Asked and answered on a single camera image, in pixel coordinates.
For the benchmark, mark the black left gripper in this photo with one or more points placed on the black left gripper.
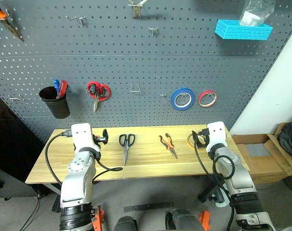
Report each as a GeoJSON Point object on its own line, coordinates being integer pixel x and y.
{"type": "Point", "coordinates": [97, 140]}

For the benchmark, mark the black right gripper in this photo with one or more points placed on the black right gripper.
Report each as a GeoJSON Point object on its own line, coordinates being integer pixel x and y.
{"type": "Point", "coordinates": [202, 142]}

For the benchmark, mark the yellow tape roll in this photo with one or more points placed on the yellow tape roll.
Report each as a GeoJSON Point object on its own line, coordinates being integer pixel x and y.
{"type": "Point", "coordinates": [189, 142]}

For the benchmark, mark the orange black needle-nose pliers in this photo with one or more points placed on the orange black needle-nose pliers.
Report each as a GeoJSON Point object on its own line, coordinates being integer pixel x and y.
{"type": "Point", "coordinates": [171, 149]}

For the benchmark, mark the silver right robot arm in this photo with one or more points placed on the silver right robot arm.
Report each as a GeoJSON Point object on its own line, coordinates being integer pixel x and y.
{"type": "Point", "coordinates": [240, 183]}

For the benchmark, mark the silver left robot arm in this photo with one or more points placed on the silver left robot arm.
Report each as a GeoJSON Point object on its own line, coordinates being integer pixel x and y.
{"type": "Point", "coordinates": [78, 173]}

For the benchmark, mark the red tape roll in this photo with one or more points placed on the red tape roll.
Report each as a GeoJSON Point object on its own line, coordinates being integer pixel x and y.
{"type": "Point", "coordinates": [199, 99]}

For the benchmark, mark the metal hook holding blue tape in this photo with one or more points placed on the metal hook holding blue tape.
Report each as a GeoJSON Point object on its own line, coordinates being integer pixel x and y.
{"type": "Point", "coordinates": [183, 96]}

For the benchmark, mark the blue tape roll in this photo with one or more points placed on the blue tape roll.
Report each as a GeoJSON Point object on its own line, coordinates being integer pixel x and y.
{"type": "Point", "coordinates": [172, 99]}

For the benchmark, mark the metal hook holding red tape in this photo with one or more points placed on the metal hook holding red tape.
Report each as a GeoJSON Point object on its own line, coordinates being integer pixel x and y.
{"type": "Point", "coordinates": [209, 95]}

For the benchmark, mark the metal hook holding red scissors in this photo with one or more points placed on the metal hook holding red scissors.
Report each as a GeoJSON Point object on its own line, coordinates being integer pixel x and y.
{"type": "Point", "coordinates": [90, 89]}

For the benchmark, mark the light wooden table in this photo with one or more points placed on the light wooden table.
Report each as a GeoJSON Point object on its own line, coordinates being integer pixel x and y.
{"type": "Point", "coordinates": [146, 166]}

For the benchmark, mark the small metal pegboard hook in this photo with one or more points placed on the small metal pegboard hook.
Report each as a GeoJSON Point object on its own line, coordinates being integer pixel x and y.
{"type": "Point", "coordinates": [162, 96]}
{"type": "Point", "coordinates": [153, 30]}
{"type": "Point", "coordinates": [17, 98]}

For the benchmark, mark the black plastic cup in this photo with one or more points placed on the black plastic cup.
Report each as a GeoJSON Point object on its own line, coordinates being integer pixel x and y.
{"type": "Point", "coordinates": [59, 108]}

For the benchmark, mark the black table leg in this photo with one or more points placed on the black table leg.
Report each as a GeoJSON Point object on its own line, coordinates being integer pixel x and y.
{"type": "Point", "coordinates": [207, 191]}

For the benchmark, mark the grey foam pad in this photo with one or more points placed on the grey foam pad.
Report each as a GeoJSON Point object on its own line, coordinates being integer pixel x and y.
{"type": "Point", "coordinates": [259, 151]}

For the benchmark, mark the brown cardboard box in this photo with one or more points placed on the brown cardboard box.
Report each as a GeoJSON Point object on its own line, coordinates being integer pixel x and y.
{"type": "Point", "coordinates": [269, 166]}

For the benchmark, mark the grey metal pegboard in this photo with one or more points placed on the grey metal pegboard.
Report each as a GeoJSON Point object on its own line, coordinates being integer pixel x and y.
{"type": "Point", "coordinates": [136, 62]}

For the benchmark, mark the black flat floor strip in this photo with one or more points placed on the black flat floor strip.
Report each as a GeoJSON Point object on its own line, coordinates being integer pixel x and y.
{"type": "Point", "coordinates": [148, 207]}

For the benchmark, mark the dark rounded robot leg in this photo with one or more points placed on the dark rounded robot leg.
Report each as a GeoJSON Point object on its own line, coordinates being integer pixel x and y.
{"type": "Point", "coordinates": [184, 221]}
{"type": "Point", "coordinates": [125, 225]}

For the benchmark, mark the dark cabinet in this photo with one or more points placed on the dark cabinet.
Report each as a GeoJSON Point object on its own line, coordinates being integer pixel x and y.
{"type": "Point", "coordinates": [13, 144]}

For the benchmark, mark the black bag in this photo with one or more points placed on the black bag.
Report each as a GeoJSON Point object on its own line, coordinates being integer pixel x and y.
{"type": "Point", "coordinates": [290, 139]}

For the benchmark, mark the blue plastic basket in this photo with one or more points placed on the blue plastic basket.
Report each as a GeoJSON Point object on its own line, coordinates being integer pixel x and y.
{"type": "Point", "coordinates": [242, 31]}

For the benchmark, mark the double prong metal hook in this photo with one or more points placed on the double prong metal hook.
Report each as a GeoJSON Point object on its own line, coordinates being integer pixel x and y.
{"type": "Point", "coordinates": [76, 18]}

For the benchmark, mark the clear plastic bag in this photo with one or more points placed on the clear plastic bag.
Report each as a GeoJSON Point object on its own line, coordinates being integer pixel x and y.
{"type": "Point", "coordinates": [256, 12]}

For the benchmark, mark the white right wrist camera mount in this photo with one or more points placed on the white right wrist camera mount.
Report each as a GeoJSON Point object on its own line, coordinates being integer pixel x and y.
{"type": "Point", "coordinates": [217, 134]}

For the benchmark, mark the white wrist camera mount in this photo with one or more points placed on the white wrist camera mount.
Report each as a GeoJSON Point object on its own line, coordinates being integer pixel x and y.
{"type": "Point", "coordinates": [217, 134]}
{"type": "Point", "coordinates": [81, 137]}

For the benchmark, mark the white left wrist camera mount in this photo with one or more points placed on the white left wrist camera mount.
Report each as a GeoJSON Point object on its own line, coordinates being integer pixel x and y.
{"type": "Point", "coordinates": [81, 137]}

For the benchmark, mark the orange metal bracket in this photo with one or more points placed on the orange metal bracket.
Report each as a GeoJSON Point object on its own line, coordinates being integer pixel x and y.
{"type": "Point", "coordinates": [205, 221]}
{"type": "Point", "coordinates": [97, 219]}

